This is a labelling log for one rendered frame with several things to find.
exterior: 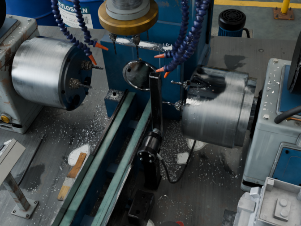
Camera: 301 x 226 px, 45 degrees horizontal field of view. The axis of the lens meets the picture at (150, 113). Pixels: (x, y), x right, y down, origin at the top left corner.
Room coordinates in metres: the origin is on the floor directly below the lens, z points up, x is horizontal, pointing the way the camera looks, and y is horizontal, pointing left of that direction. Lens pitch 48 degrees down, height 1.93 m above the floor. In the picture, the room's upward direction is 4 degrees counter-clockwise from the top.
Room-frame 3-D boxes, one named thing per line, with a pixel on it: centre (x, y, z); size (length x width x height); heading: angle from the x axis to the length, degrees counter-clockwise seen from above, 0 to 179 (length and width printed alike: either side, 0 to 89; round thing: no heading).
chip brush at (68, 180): (0.74, 0.29, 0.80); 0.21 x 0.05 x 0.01; 164
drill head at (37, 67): (1.05, 0.39, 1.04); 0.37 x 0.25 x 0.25; 68
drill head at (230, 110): (0.80, -0.25, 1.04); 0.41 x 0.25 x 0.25; 68
